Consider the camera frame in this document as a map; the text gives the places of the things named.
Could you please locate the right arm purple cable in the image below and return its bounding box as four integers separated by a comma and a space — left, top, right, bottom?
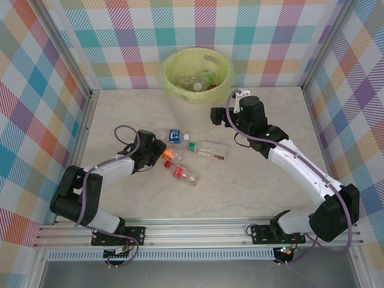
225, 89, 353, 265

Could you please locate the cream waste bin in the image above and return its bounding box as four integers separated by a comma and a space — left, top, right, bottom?
164, 49, 232, 135

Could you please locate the right electronics board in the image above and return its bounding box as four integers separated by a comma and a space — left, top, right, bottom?
274, 245, 296, 257

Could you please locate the red cap red label bottle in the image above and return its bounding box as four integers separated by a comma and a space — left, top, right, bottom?
163, 160, 200, 187

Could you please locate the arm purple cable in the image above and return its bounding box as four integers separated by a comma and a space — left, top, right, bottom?
225, 89, 353, 265
74, 124, 143, 268

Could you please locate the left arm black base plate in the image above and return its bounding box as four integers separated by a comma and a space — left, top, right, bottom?
91, 226, 147, 247

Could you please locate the left aluminium frame post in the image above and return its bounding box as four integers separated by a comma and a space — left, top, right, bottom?
32, 0, 101, 101

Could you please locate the green cap clear bottle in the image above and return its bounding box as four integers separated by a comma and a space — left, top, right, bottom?
187, 140, 229, 162

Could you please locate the left aluminium side rail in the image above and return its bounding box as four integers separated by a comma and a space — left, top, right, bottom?
70, 89, 101, 169

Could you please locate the green plastic bottle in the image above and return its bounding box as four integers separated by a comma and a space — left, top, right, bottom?
199, 69, 217, 83

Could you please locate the right aluminium frame post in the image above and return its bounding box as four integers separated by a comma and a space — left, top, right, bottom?
301, 0, 358, 92

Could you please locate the electronics board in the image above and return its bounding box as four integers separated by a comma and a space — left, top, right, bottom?
103, 247, 131, 259
274, 245, 296, 257

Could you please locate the aluminium mounting rail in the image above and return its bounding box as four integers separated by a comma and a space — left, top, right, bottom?
32, 216, 364, 250

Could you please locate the aluminium frame post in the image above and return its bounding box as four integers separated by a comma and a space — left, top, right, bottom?
301, 0, 358, 92
32, 0, 101, 101

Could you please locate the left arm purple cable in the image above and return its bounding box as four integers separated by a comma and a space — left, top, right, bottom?
74, 124, 143, 268

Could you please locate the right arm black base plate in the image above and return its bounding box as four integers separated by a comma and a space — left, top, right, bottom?
250, 224, 307, 245

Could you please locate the green plastic bin liner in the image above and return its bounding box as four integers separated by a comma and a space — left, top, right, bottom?
161, 47, 235, 106

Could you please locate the orange label orange cap bottle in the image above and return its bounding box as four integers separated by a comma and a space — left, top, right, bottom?
161, 146, 184, 161

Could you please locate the white slotted cable duct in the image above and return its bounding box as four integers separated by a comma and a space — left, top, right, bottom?
47, 251, 275, 262

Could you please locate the left electronics board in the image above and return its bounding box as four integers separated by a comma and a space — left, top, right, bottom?
103, 247, 131, 259

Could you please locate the blue label white cap bottle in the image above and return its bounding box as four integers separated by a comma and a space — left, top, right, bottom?
155, 128, 192, 144

